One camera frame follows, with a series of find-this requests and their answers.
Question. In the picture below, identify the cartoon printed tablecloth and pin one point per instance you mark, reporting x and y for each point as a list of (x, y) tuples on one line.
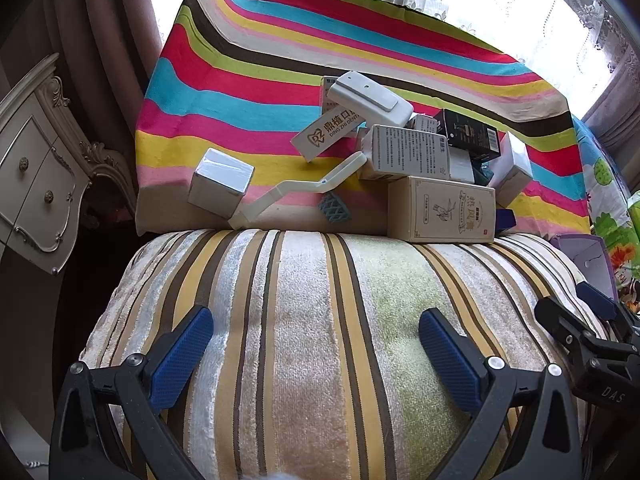
[(605, 195)]

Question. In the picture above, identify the beige carton with figure print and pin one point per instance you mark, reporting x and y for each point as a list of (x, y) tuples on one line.
[(440, 210)]

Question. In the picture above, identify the purple storage box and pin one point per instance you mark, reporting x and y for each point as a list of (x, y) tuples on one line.
[(595, 260)]

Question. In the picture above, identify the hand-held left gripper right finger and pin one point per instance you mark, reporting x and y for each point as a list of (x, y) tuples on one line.
[(450, 360)]

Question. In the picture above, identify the white long box with logo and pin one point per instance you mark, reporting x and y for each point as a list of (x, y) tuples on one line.
[(325, 132)]

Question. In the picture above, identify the brown curtain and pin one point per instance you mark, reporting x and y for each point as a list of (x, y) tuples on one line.
[(100, 25)]

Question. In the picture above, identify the dark blue small object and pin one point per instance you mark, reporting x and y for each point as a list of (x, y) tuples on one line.
[(505, 222)]

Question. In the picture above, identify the white plastic case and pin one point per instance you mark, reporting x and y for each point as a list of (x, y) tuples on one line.
[(370, 97)]

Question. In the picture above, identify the white cube box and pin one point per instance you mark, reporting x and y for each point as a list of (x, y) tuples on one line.
[(220, 180)]

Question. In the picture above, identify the white medicine box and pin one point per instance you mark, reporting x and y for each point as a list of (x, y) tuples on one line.
[(405, 152)]

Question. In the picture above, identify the grey drape curtain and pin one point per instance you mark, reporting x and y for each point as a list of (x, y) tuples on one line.
[(615, 100)]

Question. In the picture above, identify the beige striped cushion cover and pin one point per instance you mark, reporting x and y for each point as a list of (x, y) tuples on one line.
[(310, 335)]

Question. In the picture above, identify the white box with blue top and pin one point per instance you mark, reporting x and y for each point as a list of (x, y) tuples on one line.
[(327, 92)]

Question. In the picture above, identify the black box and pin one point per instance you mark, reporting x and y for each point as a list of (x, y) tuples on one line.
[(470, 132)]

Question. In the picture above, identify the small white box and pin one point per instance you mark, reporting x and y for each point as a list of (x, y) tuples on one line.
[(425, 123)]

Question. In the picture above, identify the zigzag patterned small item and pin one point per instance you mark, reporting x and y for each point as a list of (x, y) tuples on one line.
[(334, 208)]

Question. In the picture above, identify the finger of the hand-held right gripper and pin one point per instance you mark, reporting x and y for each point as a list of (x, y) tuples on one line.
[(565, 322), (595, 300)]

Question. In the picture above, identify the white carved nightstand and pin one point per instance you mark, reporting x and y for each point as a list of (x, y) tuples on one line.
[(35, 175)]

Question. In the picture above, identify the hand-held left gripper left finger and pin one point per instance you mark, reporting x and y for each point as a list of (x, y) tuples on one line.
[(180, 355)]

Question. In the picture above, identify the rainbow striped blanket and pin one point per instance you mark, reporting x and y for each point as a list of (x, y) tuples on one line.
[(250, 85)]

